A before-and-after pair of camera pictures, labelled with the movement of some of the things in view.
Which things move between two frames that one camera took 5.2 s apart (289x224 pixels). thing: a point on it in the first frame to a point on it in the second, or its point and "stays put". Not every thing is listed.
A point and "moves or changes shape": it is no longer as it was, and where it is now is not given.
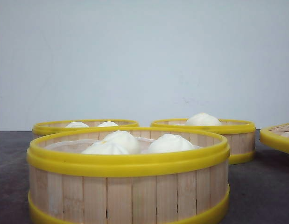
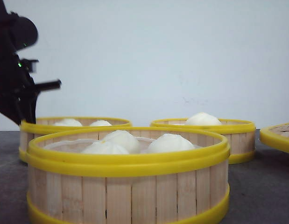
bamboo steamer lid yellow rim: [280, 136] stays put
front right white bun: [171, 143] stays put
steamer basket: [239, 135] stays put
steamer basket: [42, 128] moves or changes shape
